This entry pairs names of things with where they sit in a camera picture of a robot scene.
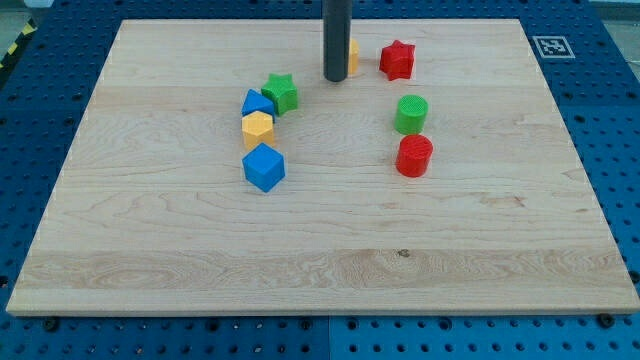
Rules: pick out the red star block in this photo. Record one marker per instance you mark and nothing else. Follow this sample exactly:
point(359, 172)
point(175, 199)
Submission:
point(397, 60)

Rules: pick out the yellow hexagon block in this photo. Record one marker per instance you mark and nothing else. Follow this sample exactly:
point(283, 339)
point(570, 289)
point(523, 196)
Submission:
point(257, 127)

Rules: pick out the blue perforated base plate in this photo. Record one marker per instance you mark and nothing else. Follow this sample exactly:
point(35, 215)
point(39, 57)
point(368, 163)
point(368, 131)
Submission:
point(45, 96)

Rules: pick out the red cylinder block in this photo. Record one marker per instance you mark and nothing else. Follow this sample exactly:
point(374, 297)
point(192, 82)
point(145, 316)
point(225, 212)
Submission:
point(414, 154)

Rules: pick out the green cylinder block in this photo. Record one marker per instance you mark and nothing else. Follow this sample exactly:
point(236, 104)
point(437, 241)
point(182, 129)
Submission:
point(411, 114)

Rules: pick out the blue triangle block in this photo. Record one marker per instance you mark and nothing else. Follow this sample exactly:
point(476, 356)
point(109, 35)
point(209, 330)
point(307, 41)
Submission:
point(255, 101)

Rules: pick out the blue cube block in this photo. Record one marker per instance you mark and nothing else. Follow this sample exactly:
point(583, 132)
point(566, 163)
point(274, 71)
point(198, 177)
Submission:
point(264, 167)

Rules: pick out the black yellow hazard tape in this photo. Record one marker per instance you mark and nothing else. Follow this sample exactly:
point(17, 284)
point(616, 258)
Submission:
point(17, 48)

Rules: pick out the light wooden board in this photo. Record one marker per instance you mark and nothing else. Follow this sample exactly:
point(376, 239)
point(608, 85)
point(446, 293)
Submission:
point(152, 214)

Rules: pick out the white fiducial marker tag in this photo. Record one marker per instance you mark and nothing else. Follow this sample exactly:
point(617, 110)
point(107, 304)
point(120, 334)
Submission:
point(553, 47)

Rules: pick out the green star block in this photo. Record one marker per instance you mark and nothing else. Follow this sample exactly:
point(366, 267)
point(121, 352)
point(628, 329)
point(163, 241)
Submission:
point(282, 91)

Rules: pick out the yellow block behind rod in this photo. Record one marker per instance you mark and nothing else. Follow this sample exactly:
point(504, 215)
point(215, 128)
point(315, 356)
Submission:
point(353, 61)

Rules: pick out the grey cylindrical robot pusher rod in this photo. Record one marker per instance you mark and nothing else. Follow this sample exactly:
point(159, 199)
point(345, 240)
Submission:
point(336, 16)

